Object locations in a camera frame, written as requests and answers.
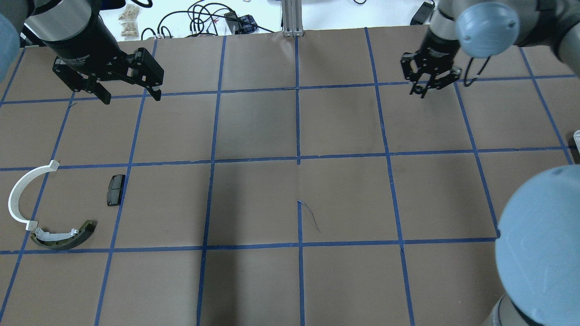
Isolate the black brake pad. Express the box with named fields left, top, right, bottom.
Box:
left=107, top=175, right=125, bottom=206

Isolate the white curved plastic piece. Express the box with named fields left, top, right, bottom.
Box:
left=8, top=160, right=60, bottom=230

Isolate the aluminium frame post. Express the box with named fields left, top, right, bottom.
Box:
left=280, top=0, right=304, bottom=38

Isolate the black power adapter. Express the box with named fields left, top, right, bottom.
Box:
left=410, top=0, right=436, bottom=25

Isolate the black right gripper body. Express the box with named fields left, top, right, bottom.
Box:
left=401, top=40, right=462, bottom=89

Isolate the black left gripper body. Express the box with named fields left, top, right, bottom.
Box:
left=52, top=36, right=165, bottom=91

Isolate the brown grid table mat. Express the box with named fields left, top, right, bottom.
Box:
left=1, top=26, right=579, bottom=326

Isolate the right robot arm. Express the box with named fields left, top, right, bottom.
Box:
left=404, top=0, right=579, bottom=326

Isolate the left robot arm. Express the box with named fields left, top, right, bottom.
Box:
left=1, top=0, right=165, bottom=105

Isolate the olive curved brake shoe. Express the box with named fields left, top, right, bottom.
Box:
left=30, top=220, right=97, bottom=250

